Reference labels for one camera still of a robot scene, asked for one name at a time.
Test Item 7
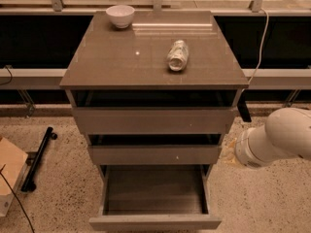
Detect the black cabinet leg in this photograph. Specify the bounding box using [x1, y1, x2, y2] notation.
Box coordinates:
[237, 102, 252, 122]

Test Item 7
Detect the black floor cable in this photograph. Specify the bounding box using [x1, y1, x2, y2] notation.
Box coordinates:
[0, 164, 36, 233]

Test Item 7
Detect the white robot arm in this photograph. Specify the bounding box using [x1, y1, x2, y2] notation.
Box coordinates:
[220, 108, 311, 169]

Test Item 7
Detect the cardboard box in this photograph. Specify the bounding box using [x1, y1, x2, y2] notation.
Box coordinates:
[0, 137, 27, 217]

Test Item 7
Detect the white hanging cable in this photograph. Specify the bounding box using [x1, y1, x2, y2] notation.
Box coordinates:
[247, 7, 270, 84]

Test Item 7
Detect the grey top drawer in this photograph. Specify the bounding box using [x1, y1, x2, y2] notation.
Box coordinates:
[72, 108, 236, 135]

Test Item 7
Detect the black metal bar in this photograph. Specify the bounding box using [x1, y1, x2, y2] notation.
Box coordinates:
[21, 126, 57, 192]

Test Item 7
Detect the grey bottom drawer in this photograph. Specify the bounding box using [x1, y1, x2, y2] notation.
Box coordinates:
[89, 165, 221, 231]

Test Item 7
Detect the grey drawer cabinet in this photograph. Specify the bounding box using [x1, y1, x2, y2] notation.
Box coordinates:
[59, 10, 250, 180]

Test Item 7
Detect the grey drawer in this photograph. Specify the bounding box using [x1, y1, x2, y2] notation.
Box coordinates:
[87, 146, 221, 165]
[89, 165, 221, 231]
[72, 108, 236, 135]

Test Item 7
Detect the white ceramic bowl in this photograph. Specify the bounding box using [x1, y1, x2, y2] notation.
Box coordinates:
[106, 5, 135, 28]

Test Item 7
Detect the grey middle drawer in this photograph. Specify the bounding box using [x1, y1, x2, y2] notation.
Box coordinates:
[87, 146, 221, 165]

